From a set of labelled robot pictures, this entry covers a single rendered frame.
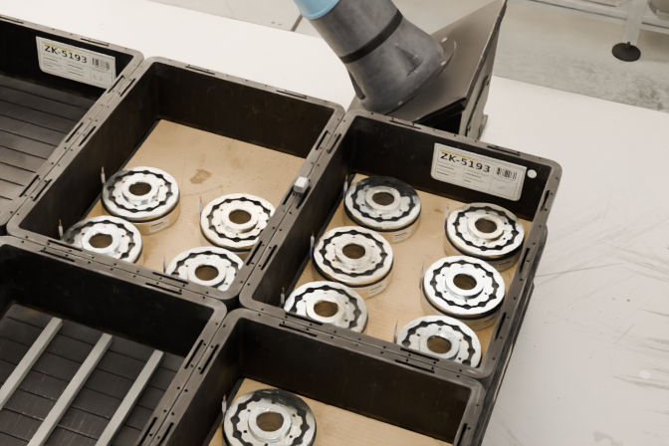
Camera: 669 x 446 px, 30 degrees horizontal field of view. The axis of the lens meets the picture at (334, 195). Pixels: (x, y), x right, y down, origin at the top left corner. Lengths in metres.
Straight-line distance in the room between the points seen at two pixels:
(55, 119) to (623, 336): 0.86
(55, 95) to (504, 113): 0.74
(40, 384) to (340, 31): 0.69
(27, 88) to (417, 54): 0.58
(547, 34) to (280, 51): 1.53
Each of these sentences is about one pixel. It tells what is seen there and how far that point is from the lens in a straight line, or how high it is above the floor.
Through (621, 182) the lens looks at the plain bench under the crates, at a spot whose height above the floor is 0.70.
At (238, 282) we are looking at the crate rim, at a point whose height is 0.93.
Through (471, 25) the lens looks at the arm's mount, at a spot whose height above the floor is 0.91.
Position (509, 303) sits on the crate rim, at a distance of 1.46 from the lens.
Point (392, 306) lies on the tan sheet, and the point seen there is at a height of 0.83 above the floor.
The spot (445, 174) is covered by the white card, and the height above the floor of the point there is 0.87.
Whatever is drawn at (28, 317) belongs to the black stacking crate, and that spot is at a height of 0.83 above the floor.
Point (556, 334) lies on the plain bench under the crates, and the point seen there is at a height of 0.70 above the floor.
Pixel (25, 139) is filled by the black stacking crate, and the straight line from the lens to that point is 1.82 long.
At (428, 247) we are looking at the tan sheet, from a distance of 1.65.
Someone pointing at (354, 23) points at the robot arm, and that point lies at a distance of 1.83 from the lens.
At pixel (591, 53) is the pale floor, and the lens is 3.56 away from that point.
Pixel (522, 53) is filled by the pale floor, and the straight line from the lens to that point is 3.51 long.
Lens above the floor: 1.96
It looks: 42 degrees down
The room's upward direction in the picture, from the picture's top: 4 degrees clockwise
